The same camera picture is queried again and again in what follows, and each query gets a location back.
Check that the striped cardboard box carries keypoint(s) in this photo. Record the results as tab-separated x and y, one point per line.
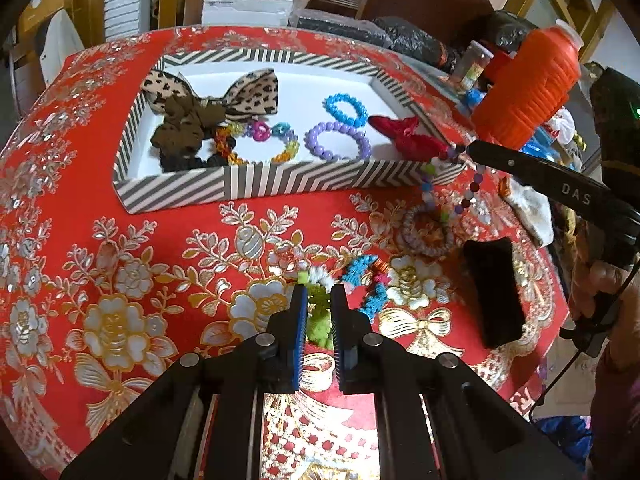
310	80

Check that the white boxes in plastic wrap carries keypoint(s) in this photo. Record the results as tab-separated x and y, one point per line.
247	7

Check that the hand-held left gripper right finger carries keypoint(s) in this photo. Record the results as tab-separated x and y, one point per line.
338	330

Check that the leopard print bow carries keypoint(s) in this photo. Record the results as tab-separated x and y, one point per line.
255	92

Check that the white cloth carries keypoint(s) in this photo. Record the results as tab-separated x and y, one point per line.
532	210

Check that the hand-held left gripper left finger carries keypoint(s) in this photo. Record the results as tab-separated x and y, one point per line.
299	330

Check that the person's right hand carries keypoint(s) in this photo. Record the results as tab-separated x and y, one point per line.
585	285

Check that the person's right forearm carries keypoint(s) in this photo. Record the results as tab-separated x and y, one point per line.
620	410

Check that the clear plastic jar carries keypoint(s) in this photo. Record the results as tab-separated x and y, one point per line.
472	65

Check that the brown scrunchie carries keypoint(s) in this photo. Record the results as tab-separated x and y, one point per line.
182	125

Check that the black velvet case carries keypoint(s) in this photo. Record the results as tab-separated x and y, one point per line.
495	295

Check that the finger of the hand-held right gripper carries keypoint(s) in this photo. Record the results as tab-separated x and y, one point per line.
550	182

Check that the red fabric bow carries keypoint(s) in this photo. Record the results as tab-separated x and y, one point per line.
410	135

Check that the black scrunchie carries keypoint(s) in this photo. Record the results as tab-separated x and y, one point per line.
177	161

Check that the red floral tablecloth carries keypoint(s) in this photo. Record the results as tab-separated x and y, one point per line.
150	270

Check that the black fabric package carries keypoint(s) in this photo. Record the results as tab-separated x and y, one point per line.
340	30

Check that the orange plastic bottle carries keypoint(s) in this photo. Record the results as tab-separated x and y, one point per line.
530	85

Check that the black plastic bag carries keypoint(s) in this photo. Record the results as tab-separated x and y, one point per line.
510	27
410	37

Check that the blue plastic bag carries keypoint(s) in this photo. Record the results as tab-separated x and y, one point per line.
567	447

